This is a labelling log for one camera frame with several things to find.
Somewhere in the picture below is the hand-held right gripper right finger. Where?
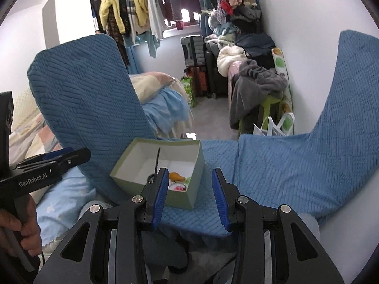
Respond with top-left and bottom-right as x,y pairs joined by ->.
211,168 -> 345,284

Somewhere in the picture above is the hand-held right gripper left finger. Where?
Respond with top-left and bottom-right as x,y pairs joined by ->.
32,168 -> 170,284

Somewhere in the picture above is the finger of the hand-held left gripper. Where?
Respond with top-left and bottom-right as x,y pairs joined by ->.
18,146 -> 74,166
10,148 -> 92,174

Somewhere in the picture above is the green cardboard box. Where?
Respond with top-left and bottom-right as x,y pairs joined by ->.
109,138 -> 205,210

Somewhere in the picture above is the black hair stick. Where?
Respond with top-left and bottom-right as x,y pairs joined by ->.
154,147 -> 162,181

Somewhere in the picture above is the person's left hand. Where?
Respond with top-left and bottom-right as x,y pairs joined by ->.
0,197 -> 41,261

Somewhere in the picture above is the pastel patchwork quilt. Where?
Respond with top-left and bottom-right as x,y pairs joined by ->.
9,89 -> 64,166

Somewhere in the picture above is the light blue star pillow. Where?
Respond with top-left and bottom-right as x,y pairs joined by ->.
30,166 -> 98,246

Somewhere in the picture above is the blue textured sofa cover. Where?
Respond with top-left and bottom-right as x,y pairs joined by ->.
28,30 -> 379,239

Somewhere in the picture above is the white tote bag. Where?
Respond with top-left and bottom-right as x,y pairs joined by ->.
253,117 -> 289,137

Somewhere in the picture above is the light blue blanket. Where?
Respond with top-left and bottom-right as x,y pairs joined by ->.
140,87 -> 190,131

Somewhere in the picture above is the green plastic stool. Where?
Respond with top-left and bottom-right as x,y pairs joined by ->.
238,95 -> 285,138

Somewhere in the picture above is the green tissue carton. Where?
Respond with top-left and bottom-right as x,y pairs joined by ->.
181,76 -> 197,108

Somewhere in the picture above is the red suitcase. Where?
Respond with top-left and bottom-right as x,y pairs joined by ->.
186,65 -> 208,97

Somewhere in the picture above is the black suitcase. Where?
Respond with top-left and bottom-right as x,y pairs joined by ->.
204,50 -> 230,99

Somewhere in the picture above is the grey towel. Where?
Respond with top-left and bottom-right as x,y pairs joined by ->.
229,59 -> 289,131

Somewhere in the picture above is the white wardrobe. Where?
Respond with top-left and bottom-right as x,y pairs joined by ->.
42,0 -> 98,51

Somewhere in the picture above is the cream quilted coat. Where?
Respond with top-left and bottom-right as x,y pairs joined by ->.
217,45 -> 246,76

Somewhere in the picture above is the spotted ironing board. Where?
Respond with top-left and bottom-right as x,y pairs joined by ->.
271,47 -> 296,137

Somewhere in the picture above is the grey suitcase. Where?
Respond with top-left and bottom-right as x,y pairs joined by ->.
180,35 -> 205,67

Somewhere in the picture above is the row of hanging clothes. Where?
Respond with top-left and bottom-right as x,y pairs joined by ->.
89,0 -> 205,66

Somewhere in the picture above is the navy garment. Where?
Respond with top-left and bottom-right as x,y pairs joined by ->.
237,32 -> 276,60

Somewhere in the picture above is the blue curtain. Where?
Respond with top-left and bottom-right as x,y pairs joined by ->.
198,0 -> 220,36

